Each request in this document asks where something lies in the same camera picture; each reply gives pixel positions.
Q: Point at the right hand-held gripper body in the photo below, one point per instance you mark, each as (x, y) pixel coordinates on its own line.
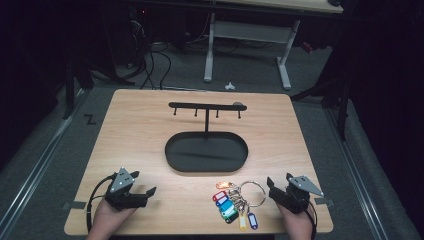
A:
(293, 198)

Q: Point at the metal floor rail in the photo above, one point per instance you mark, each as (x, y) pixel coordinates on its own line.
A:
(358, 180)
(36, 171)

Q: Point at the white-framed desk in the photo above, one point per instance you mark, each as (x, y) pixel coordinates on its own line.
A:
(253, 31)

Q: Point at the person's right hand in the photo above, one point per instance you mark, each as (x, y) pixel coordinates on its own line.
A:
(296, 223)

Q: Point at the bunch of coloured key tags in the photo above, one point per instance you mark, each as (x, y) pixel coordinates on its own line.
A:
(226, 207)

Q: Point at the person's left hand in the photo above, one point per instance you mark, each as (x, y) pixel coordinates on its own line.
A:
(111, 218)

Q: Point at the black metal stand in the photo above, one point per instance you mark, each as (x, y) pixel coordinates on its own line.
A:
(68, 96)

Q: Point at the black tripod stand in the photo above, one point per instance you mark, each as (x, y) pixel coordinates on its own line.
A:
(342, 113)

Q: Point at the black key holder stand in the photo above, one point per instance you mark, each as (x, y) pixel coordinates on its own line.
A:
(206, 153)

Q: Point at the small white plastic piece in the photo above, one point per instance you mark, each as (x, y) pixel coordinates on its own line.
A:
(229, 86)

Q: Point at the grey tape strip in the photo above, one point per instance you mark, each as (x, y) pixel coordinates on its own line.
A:
(324, 201)
(76, 205)

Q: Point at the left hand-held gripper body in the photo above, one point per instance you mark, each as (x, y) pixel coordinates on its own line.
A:
(124, 200)

